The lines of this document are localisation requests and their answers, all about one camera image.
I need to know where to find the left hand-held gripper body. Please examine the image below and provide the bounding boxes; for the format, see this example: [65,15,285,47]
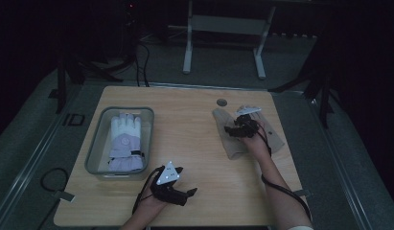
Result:
[150,160,190,207]

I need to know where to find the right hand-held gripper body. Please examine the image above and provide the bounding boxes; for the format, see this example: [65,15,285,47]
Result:
[232,105,263,139]

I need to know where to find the plain beige glove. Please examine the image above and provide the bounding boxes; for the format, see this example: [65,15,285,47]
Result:
[211,107,248,161]

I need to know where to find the purple white glove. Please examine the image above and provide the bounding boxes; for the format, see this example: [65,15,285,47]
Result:
[107,112,145,173]

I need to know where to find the grey plastic bin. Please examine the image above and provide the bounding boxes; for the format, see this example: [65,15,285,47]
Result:
[84,105,155,181]

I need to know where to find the person's right hand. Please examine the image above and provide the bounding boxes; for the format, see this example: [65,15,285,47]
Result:
[242,126,273,159]

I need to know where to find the person's left hand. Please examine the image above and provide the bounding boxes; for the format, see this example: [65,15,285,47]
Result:
[137,178,170,215]

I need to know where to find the black tripod stand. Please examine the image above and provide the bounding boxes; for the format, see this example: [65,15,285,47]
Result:
[267,32,342,129]
[48,47,136,115]

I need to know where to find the white metal stand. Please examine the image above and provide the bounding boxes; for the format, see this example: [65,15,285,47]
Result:
[182,0,278,81]

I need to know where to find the left hand-held gripper cable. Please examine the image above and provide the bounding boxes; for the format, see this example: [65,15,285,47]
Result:
[131,166,165,216]

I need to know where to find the hand-held gripper cable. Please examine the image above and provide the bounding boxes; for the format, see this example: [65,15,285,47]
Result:
[131,166,165,216]
[255,118,313,222]

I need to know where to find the right hand-held gripper cable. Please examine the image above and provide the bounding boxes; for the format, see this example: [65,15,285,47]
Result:
[255,118,313,222]

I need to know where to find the black hanging cables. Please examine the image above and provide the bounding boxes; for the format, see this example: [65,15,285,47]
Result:
[133,18,151,88]

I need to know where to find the black floor bracket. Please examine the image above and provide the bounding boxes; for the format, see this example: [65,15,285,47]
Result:
[62,113,86,127]

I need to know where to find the black looped floor cable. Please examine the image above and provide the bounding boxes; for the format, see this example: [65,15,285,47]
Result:
[39,167,70,194]

